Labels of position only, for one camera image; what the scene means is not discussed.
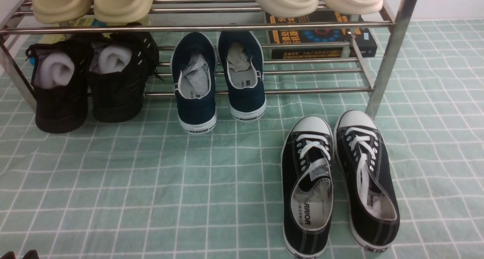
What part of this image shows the black mesh sneaker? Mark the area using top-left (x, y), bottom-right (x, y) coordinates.
top-left (87, 31), bottom-right (159, 123)
top-left (26, 39), bottom-right (95, 134)

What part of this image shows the navy canvas shoe left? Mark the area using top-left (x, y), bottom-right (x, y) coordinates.
top-left (171, 32), bottom-right (218, 135)

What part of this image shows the navy canvas shoe right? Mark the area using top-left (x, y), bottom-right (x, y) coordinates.
top-left (217, 31), bottom-right (267, 122)

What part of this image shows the beige slipper far left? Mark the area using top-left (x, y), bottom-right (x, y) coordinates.
top-left (32, 0), bottom-right (93, 24)

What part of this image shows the black mesh sneaker right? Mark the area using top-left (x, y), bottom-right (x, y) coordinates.
top-left (87, 31), bottom-right (159, 123)

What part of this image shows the black box orange print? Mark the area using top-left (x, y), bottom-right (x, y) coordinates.
top-left (265, 10), bottom-right (378, 60)

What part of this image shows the beige slipper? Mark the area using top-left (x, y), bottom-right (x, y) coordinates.
top-left (94, 0), bottom-right (154, 23)
top-left (32, 0), bottom-right (93, 24)

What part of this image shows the black mesh sneaker left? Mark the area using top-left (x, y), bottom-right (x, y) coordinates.
top-left (26, 39), bottom-right (95, 134)

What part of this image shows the black object bottom left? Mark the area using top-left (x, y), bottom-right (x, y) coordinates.
top-left (0, 249), bottom-right (40, 259)

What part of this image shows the silver metal shoe rack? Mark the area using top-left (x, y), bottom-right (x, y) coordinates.
top-left (1, 0), bottom-right (418, 118)

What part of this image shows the green checked tablecloth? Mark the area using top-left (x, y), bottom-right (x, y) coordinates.
top-left (0, 20), bottom-right (484, 259)

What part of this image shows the black lace-up sneaker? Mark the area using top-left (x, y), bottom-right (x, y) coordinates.
top-left (281, 116), bottom-right (334, 259)
top-left (333, 110), bottom-right (400, 253)

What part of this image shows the navy canvas shoe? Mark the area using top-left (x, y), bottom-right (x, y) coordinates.
top-left (171, 32), bottom-right (218, 135)
top-left (217, 31), bottom-right (267, 122)

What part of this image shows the yellow book behind rack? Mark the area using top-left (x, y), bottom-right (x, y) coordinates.
top-left (38, 17), bottom-right (109, 44)

